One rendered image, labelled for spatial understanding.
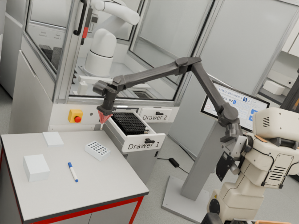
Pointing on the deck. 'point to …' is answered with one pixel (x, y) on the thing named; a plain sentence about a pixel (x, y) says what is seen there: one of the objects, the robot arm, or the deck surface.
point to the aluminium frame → (62, 70)
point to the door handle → (81, 18)
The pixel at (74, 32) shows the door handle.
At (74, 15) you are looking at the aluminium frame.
